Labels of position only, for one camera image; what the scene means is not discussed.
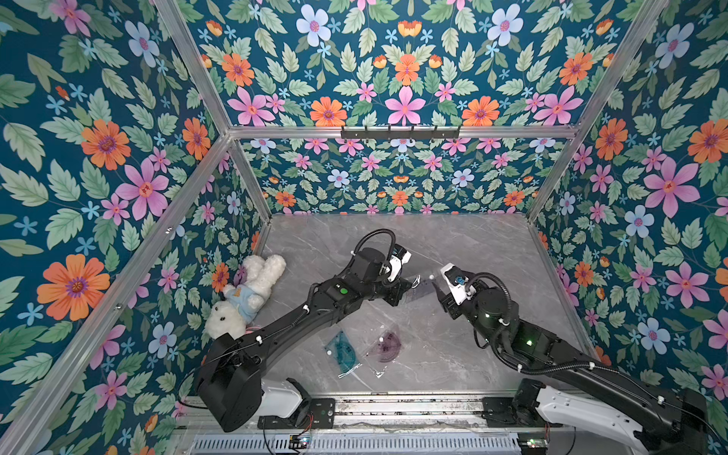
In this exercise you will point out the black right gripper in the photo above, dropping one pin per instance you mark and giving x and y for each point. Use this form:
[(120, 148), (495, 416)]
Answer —
[(448, 299)]

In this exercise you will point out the clear purple ruler set pouch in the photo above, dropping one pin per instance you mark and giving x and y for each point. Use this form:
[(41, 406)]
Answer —
[(421, 286)]

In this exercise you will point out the green ruler set pouch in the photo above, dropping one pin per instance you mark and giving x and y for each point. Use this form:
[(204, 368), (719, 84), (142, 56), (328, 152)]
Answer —
[(341, 355)]

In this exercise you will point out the white plush bear toy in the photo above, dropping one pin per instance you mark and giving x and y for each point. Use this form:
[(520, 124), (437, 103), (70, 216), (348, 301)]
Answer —
[(242, 302)]

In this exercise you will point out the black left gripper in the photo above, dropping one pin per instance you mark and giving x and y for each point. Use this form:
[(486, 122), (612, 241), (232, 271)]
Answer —
[(396, 290)]

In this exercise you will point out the black hook rail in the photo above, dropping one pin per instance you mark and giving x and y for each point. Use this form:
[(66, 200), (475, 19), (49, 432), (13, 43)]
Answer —
[(395, 133)]

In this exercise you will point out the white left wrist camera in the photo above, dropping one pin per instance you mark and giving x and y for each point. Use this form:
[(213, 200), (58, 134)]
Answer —
[(400, 256)]

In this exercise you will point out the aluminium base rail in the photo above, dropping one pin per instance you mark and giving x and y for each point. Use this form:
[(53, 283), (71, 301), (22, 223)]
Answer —
[(397, 423)]

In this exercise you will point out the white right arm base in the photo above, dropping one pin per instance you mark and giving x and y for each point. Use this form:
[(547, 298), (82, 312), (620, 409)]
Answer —
[(534, 400)]

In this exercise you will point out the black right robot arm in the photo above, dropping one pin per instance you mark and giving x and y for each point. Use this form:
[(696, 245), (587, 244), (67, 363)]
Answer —
[(562, 385)]

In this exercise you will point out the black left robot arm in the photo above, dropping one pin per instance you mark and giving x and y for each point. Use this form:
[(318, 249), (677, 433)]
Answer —
[(231, 383)]

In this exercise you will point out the purple protractor set pouch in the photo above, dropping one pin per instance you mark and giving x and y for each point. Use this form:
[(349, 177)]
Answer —
[(384, 350)]

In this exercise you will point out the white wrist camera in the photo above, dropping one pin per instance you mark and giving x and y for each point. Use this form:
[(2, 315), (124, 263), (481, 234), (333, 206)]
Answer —
[(456, 282), (400, 256)]

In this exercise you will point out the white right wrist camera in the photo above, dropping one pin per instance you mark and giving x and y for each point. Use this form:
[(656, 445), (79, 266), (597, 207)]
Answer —
[(456, 282)]

